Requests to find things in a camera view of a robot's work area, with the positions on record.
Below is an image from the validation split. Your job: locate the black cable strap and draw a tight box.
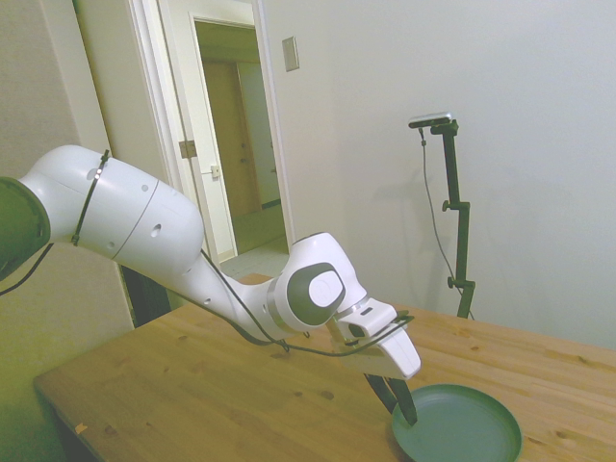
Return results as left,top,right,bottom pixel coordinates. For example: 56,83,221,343
70,149,112,247

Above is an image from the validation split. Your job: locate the black camera stand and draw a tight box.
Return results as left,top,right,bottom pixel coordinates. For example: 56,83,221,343
428,119,478,321

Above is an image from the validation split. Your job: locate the dark cabinet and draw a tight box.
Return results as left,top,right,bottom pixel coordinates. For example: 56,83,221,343
120,263,171,330

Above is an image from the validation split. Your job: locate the green round plate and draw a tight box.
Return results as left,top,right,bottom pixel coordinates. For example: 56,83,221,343
390,382,524,462

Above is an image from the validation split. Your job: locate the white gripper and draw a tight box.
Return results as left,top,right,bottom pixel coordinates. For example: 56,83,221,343
341,330,424,427

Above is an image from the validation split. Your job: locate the grey stereo camera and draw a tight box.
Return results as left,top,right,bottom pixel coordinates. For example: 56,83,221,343
407,111,455,131

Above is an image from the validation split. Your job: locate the white closet door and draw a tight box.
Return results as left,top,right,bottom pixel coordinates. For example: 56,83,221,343
74,0,170,193

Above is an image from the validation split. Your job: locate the brown wooden hallway door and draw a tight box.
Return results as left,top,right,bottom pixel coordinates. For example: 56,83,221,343
202,58,264,218

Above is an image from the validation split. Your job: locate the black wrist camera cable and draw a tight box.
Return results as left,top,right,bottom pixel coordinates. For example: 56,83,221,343
0,242,416,358

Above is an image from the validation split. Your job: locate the beige wall switch plate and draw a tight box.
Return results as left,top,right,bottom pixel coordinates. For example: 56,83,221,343
281,36,300,74

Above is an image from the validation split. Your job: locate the white open door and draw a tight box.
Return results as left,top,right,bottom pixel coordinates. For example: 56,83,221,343
190,13,239,264

